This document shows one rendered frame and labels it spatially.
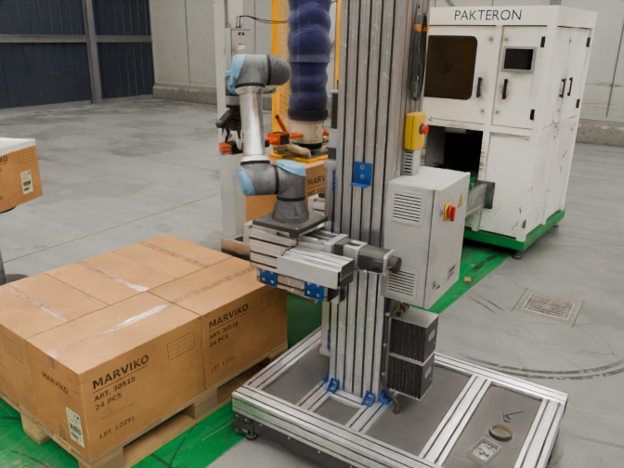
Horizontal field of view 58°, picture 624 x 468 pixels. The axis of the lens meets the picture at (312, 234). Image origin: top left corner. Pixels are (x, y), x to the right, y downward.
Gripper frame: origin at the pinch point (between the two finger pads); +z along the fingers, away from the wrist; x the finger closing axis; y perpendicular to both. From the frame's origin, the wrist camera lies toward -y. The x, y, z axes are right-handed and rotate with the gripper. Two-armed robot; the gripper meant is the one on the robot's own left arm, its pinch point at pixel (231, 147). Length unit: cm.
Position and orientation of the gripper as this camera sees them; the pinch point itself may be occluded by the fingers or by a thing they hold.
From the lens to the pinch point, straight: 278.1
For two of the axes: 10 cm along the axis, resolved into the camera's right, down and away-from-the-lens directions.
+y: 6.1, -2.5, 7.5
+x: -8.0, -2.2, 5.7
